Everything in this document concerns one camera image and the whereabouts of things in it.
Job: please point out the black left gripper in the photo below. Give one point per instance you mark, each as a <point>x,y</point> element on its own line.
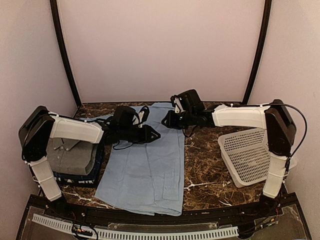
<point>146,137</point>

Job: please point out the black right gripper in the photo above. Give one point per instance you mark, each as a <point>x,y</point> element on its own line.
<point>170,122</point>

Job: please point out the light blue long sleeve shirt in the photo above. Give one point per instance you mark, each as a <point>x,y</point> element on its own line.
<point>147,178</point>

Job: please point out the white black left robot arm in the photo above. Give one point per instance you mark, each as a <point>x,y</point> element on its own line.
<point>42,125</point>

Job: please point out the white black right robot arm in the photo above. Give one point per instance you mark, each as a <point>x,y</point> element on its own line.
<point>272,117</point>

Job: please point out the folded navy plaid shirt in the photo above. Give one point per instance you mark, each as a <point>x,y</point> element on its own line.
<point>98,157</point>

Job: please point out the folded grey button shirt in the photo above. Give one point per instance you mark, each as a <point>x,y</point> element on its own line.
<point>69,156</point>

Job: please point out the white plastic mesh basket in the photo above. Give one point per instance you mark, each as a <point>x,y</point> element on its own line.
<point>249,161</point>

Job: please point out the folded black printed shirt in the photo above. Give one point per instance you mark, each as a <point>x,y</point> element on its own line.
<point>92,183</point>

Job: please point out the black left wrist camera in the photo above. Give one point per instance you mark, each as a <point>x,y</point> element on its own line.
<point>125,117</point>

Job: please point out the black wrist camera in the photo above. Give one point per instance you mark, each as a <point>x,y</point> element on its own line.
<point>188,101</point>
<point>125,117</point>

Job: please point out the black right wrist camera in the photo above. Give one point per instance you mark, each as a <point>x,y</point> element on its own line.
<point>188,101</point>

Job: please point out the black front rail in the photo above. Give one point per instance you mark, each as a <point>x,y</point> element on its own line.
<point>93,212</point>

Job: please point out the white slotted cable duct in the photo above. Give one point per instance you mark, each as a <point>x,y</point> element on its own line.
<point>121,231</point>

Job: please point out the black right frame post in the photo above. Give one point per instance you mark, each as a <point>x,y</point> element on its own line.
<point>258,52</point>

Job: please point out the black frame post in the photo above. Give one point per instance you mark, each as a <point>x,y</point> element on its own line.
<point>258,52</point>
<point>63,52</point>

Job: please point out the black left frame post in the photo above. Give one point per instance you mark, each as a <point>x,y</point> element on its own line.
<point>63,52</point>

